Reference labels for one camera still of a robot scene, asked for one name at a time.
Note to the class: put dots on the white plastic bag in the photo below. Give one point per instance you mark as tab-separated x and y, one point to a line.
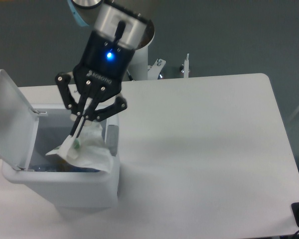
88	150

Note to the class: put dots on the white trash can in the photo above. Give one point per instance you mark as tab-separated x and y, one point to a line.
64	189

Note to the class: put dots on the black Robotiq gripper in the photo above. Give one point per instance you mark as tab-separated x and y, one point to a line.
99	76

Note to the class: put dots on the clear plastic water bottle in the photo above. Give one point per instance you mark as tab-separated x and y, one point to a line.
63	167

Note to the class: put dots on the white trash can lid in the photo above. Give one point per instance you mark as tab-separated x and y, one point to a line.
18	124

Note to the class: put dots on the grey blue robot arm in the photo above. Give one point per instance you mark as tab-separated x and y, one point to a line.
121	26

